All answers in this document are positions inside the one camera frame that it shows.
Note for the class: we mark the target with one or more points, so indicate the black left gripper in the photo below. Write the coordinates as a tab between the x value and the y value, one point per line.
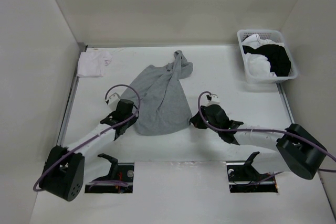
132	121

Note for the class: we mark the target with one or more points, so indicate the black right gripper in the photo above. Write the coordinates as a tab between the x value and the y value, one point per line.
197	123

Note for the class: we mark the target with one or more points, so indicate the grey tank top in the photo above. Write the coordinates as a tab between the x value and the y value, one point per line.
164	108

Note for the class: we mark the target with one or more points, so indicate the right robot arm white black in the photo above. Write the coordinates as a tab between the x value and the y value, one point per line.
296	150

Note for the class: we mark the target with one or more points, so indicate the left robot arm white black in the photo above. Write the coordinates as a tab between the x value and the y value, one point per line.
64	171

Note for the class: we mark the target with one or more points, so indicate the folded white tank top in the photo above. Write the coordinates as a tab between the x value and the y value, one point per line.
93	64

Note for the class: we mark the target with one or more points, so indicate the white garment in basket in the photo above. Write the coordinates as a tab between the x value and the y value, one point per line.
257	64

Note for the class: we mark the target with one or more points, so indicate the black garment in basket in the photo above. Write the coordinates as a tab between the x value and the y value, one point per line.
276	55

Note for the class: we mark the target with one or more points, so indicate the white plastic laundry basket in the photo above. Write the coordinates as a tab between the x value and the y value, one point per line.
276	36

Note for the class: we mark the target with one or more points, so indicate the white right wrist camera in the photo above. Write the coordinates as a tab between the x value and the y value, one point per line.
213	99

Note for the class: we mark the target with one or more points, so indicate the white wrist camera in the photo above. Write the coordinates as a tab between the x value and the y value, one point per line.
113	100
213	99

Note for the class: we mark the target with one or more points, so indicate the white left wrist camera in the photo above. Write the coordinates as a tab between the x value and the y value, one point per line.
113	100

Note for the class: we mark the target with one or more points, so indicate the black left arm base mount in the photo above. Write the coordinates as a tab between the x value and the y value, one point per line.
106	175

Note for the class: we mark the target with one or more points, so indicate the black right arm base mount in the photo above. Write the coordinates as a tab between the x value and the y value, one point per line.
244	178

